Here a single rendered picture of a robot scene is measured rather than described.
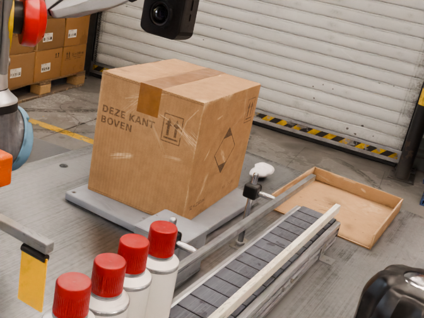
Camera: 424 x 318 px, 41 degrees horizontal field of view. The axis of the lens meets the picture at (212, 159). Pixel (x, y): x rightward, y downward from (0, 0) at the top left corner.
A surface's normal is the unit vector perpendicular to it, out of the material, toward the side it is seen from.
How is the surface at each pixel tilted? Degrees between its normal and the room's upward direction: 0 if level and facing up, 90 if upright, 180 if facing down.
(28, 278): 90
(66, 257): 0
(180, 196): 90
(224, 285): 0
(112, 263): 3
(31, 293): 90
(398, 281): 12
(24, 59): 86
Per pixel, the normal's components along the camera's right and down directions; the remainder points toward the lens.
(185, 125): -0.44, 0.23
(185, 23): 0.83, 0.33
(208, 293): 0.19, -0.92
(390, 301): -0.64, -0.36
